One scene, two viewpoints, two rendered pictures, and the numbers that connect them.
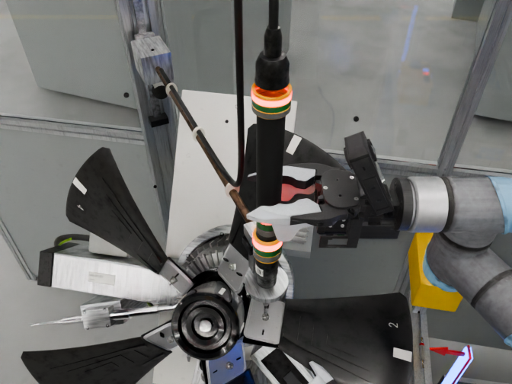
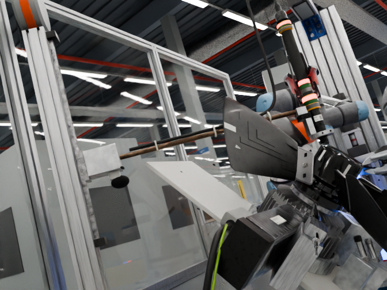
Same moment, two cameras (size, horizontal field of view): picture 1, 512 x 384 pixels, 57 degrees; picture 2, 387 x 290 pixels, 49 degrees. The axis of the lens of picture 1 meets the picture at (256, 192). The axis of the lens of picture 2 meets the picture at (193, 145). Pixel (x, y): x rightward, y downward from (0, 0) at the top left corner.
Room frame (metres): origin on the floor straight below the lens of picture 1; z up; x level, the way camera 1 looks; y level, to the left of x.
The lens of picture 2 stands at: (0.42, 1.24, 1.15)
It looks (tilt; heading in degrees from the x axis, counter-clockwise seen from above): 10 degrees up; 287
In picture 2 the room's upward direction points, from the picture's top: 16 degrees counter-clockwise
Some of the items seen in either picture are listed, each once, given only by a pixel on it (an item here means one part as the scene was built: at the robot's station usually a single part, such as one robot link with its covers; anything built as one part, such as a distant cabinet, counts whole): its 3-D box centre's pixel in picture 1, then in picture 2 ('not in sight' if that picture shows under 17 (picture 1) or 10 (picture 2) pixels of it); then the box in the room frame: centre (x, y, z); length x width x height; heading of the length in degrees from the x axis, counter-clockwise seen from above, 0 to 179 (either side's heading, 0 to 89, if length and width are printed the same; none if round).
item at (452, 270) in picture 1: (462, 260); (323, 121); (0.42, -0.30, 1.38); 0.11 x 0.08 x 0.11; 26
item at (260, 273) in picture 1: (268, 194); (300, 72); (0.44, -0.02, 1.50); 0.04 x 0.04 x 0.46
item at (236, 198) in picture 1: (197, 134); (212, 133); (0.72, 0.11, 1.39); 0.54 x 0.01 x 0.01; 25
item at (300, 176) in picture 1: (282, 187); (291, 84); (0.48, -0.04, 1.48); 0.09 x 0.03 x 0.06; 73
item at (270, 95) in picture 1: (271, 99); (284, 27); (0.44, -0.02, 1.65); 0.04 x 0.04 x 0.03
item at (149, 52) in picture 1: (152, 59); (101, 162); (1.01, 0.24, 1.39); 0.10 x 0.07 x 0.08; 25
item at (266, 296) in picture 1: (264, 261); (314, 121); (0.45, -0.01, 1.34); 0.09 x 0.07 x 0.10; 25
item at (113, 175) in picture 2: (159, 88); (119, 179); (0.97, 0.23, 1.33); 0.05 x 0.04 x 0.05; 25
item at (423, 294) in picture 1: (434, 271); not in sight; (0.66, -0.42, 1.02); 0.16 x 0.10 x 0.11; 170
